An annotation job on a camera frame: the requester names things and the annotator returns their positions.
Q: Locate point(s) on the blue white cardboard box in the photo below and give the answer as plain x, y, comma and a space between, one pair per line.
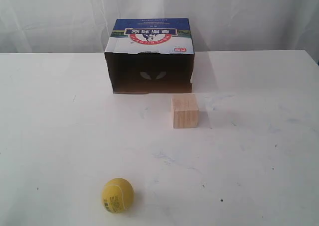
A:
150, 55

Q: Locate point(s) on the white backdrop curtain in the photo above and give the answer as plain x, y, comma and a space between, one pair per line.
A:
217, 25

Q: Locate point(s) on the yellow tennis ball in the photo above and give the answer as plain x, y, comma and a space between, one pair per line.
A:
117, 195

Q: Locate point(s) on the light wooden cube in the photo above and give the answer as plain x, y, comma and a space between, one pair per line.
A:
185, 111

